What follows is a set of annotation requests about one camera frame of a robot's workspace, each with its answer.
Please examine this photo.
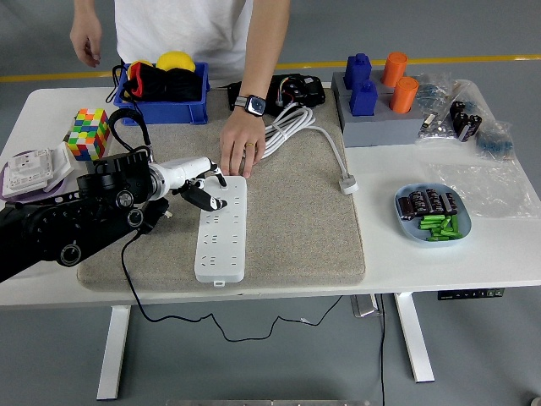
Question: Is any blue square peg block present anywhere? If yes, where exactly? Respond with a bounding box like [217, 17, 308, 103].
[348, 79, 378, 118]
[342, 52, 372, 91]

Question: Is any grey holder block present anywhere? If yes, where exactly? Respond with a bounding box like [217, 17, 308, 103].
[339, 93, 425, 148]
[331, 70, 424, 99]

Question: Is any black power adapter with cord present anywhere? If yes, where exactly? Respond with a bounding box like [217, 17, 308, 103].
[120, 198, 344, 343]

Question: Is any purple plate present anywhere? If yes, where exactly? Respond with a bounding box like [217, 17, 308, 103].
[0, 160, 75, 204]

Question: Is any white wall socket panel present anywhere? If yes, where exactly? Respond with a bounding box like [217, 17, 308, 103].
[2, 147, 55, 198]
[45, 141, 76, 194]

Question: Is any white power strip with cord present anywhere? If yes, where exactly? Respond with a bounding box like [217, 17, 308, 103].
[194, 103, 360, 288]

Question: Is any grey-brown mat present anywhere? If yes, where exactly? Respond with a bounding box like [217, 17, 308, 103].
[76, 84, 367, 293]

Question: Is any empty clear plastic bag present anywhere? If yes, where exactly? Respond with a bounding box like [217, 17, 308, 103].
[424, 158, 541, 220]

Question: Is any black drawstring pouch red trim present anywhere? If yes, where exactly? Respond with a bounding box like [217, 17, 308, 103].
[110, 63, 205, 123]

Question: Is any bag of black capacitors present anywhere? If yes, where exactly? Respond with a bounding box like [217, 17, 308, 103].
[445, 80, 486, 144]

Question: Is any light blue dish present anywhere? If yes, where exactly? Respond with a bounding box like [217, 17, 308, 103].
[393, 183, 473, 247]

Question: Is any black electronic device with wires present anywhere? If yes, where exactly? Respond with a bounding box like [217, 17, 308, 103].
[227, 74, 327, 116]

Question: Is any black table control panel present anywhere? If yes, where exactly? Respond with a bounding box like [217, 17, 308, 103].
[437, 288, 506, 301]

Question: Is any bag of blue components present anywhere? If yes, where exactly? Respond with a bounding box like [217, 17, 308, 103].
[413, 71, 452, 112]
[473, 120, 516, 161]

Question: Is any person's right hand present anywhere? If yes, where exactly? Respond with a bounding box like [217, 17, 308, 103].
[69, 16, 103, 69]

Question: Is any black wrist watch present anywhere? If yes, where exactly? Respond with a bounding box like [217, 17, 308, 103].
[234, 93, 267, 118]

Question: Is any colourful puzzle cube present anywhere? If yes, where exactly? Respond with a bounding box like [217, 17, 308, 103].
[65, 108, 112, 162]

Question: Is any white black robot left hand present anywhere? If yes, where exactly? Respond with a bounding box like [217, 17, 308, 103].
[161, 156, 229, 211]

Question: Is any person's left hand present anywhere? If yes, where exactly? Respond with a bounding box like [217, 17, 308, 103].
[219, 110, 267, 178]

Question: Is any orange cylinder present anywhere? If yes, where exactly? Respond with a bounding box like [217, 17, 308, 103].
[380, 51, 408, 88]
[388, 75, 419, 114]

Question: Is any large yellow ball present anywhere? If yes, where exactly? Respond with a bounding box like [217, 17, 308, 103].
[156, 50, 196, 73]

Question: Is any blue plastic bin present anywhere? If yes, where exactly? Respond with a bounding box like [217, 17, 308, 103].
[113, 62, 211, 127]

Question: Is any person's torso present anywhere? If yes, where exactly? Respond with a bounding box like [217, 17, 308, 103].
[113, 0, 292, 81]

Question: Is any bag of small metal parts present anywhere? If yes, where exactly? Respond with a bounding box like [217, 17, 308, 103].
[417, 110, 457, 140]

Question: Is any black hanging cable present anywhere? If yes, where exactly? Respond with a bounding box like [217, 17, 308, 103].
[379, 294, 386, 406]

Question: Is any white table leg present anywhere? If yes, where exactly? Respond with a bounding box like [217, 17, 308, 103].
[393, 292, 435, 384]
[96, 306, 132, 401]

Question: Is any metal box under table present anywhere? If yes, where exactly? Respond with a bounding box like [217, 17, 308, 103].
[349, 294, 384, 318]

